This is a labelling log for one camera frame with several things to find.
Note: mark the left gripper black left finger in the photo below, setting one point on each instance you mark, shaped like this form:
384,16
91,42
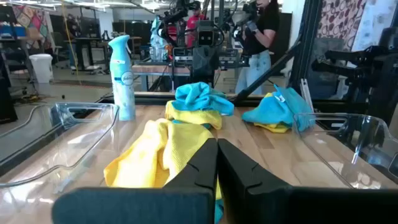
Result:
174,205

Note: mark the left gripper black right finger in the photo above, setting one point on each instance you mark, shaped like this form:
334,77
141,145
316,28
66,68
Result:
280,205

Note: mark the blue microfiber towel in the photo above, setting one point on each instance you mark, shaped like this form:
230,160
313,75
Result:
205,125
218,211
273,109
199,96

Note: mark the background black robot arm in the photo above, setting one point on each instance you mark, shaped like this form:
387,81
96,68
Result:
245,15
174,15

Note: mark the person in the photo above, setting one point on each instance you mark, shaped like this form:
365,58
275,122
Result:
193,23
264,25

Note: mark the background wooden table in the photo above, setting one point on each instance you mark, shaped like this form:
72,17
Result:
155,69

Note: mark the background blue cloth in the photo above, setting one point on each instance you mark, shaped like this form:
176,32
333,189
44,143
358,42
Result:
158,37

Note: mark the light blue spray bottle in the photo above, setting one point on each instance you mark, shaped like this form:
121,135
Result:
122,81

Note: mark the clear plastic basket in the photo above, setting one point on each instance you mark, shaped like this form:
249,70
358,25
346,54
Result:
77,140

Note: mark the black desk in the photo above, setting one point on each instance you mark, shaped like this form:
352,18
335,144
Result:
87,40

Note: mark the red circle patterned curtain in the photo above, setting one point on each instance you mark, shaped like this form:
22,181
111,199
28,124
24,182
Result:
339,21

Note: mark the white trash bin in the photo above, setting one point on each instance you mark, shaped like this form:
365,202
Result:
41,68

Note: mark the white patterned curtain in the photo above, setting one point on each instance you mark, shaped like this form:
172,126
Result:
376,18

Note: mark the colourful patchwork quilt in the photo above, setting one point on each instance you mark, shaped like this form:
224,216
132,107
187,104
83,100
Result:
31,21

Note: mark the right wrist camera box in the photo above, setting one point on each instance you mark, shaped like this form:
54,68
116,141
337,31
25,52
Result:
206,34

